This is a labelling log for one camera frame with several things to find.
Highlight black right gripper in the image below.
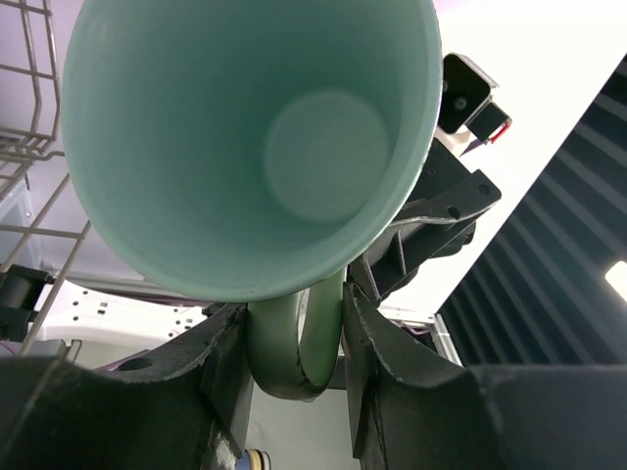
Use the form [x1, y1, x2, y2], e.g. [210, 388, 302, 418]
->
[348, 140, 502, 302]

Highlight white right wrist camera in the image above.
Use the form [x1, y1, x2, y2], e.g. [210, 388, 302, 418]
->
[435, 53, 512, 158]

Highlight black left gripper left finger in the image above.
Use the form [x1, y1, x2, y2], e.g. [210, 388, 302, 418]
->
[1, 305, 253, 469]

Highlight green ceramic mug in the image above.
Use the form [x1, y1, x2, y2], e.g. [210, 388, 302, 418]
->
[61, 1, 443, 400]

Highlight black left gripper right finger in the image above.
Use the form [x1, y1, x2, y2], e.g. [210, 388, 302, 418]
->
[343, 284, 626, 469]

